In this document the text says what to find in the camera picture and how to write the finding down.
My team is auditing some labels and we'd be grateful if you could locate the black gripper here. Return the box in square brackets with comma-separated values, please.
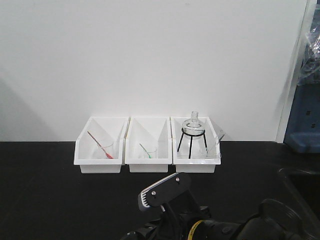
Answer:
[122, 191, 211, 240]

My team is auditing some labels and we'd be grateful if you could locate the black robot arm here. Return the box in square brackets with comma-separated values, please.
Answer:
[122, 189, 319, 240]

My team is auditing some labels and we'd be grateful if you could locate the green stirring stick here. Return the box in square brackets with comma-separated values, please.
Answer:
[139, 143, 152, 159]

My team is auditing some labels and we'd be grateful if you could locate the small beaker green bin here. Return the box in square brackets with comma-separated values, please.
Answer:
[139, 148, 158, 159]

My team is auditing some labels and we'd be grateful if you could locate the white right storage bin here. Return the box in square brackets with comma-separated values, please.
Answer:
[170, 116, 221, 174]

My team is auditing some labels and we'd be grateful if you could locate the white storage bin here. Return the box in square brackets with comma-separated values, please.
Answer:
[170, 116, 221, 174]
[124, 116, 173, 173]
[73, 116, 130, 174]

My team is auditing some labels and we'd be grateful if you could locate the clear plastic scoop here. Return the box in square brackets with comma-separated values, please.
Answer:
[199, 130, 226, 159]

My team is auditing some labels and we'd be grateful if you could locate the white middle storage bin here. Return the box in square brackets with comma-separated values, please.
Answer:
[124, 116, 173, 173]

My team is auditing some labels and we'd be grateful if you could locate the red stirring stick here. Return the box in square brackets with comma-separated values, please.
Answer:
[87, 131, 113, 159]

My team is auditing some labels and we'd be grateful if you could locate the round glass flask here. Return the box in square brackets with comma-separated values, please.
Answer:
[182, 111, 205, 136]

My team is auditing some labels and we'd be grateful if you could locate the small beaker red bin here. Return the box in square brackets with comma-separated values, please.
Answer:
[96, 143, 116, 160]

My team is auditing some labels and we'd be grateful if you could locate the white left storage bin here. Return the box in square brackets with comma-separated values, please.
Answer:
[73, 116, 130, 174]

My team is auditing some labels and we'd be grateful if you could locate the black lab sink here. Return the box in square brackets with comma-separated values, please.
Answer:
[278, 168, 320, 221]

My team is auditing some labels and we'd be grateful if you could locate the blue drying rack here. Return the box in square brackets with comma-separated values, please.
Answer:
[284, 1, 320, 154]

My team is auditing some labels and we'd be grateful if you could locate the black wire tripod stand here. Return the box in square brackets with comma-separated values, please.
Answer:
[177, 127, 207, 159]

